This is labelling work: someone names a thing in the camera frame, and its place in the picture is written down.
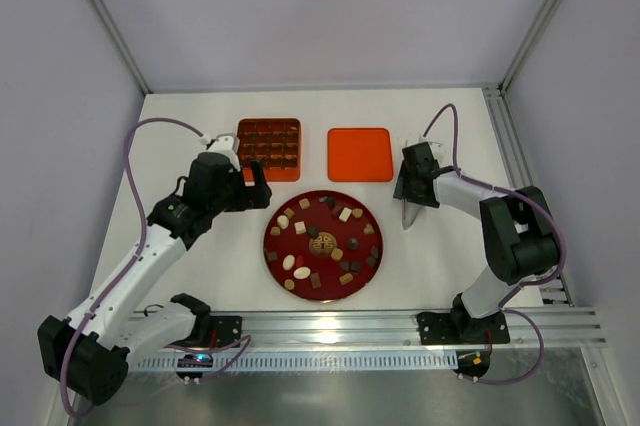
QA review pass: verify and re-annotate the cream round chocolate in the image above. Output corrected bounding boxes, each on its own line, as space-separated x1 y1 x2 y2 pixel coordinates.
277 215 289 229

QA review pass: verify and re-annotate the white square chocolate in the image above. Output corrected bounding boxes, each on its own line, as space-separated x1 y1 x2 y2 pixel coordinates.
338 207 352 223

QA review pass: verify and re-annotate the tan bar chocolate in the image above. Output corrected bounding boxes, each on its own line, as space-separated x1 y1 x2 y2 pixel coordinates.
339 273 353 285

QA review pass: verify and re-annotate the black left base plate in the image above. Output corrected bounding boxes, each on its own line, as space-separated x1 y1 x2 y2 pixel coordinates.
207 315 243 348

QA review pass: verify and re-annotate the orange box lid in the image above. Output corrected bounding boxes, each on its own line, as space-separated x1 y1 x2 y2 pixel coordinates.
327 128 394 183

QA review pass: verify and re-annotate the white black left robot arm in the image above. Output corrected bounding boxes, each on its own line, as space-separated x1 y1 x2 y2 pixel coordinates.
37 152 272 405

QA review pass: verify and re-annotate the aluminium mounting rail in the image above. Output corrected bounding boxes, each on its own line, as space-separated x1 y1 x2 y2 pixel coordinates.
236 306 607 351

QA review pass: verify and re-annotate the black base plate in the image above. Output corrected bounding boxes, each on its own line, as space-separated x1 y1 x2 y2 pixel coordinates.
416 311 511 346
207 315 243 348

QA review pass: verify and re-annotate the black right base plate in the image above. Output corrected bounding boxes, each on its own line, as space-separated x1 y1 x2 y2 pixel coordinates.
416 311 511 346

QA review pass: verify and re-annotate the cream cube chocolate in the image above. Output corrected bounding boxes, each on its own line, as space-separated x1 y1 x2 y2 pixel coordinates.
294 221 306 234

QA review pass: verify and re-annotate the brown rectangular chocolate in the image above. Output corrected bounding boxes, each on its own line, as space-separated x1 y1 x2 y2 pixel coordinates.
309 273 321 289

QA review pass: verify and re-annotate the round red plate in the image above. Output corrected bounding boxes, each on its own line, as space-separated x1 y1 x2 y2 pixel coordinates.
262 190 384 303

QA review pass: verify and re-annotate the white oval chocolate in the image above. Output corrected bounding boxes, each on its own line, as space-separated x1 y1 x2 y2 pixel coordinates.
293 267 311 280

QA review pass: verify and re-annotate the orange compartment chocolate box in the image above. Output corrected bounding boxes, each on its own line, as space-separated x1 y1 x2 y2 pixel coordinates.
236 118 302 183

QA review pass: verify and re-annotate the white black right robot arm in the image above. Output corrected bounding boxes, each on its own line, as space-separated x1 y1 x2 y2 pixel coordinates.
394 142 561 346

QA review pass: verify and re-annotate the tan scalloped round chocolate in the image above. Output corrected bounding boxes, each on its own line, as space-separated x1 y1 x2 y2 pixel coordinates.
331 248 343 261

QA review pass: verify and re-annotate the grey perforated cable tray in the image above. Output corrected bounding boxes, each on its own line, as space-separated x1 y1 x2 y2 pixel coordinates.
132 349 458 374

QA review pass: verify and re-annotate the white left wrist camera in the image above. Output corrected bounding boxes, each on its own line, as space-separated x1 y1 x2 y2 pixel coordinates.
205 133 241 171

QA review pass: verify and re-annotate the dark flower chocolate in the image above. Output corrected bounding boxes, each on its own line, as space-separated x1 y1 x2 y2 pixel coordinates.
346 238 359 251

